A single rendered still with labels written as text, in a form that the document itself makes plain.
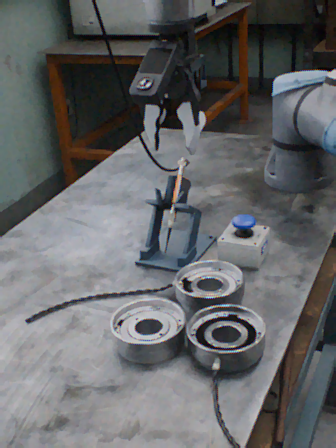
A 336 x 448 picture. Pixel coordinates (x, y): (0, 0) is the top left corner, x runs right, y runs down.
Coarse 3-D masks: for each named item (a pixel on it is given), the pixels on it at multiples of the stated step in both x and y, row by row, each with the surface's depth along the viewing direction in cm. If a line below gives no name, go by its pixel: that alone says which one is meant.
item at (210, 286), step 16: (192, 272) 96; (224, 272) 96; (240, 272) 93; (176, 288) 92; (192, 288) 92; (208, 288) 96; (224, 288) 92; (240, 288) 90; (192, 304) 89; (208, 304) 88; (224, 304) 89
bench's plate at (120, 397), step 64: (64, 192) 136; (128, 192) 133; (192, 192) 130; (256, 192) 128; (320, 192) 126; (0, 256) 112; (64, 256) 110; (128, 256) 108; (320, 256) 103; (0, 320) 94; (64, 320) 92; (0, 384) 81; (64, 384) 80; (128, 384) 79; (192, 384) 78; (256, 384) 77
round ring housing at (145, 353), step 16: (128, 304) 88; (144, 304) 89; (160, 304) 88; (176, 304) 87; (112, 320) 85; (144, 320) 86; (160, 320) 86; (176, 320) 86; (112, 336) 83; (144, 336) 83; (160, 336) 83; (176, 336) 81; (128, 352) 81; (144, 352) 80; (160, 352) 80; (176, 352) 83
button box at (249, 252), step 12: (228, 228) 105; (252, 228) 104; (264, 228) 104; (228, 240) 101; (240, 240) 101; (252, 240) 101; (264, 240) 102; (228, 252) 102; (240, 252) 101; (252, 252) 100; (264, 252) 103; (240, 264) 102; (252, 264) 101
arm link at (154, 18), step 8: (144, 0) 94; (152, 0) 90; (160, 0) 89; (168, 0) 89; (176, 0) 89; (184, 0) 90; (192, 0) 91; (152, 8) 91; (160, 8) 90; (168, 8) 90; (176, 8) 90; (184, 8) 90; (192, 8) 92; (152, 16) 91; (160, 16) 90; (168, 16) 90; (176, 16) 90; (184, 16) 91; (192, 16) 92
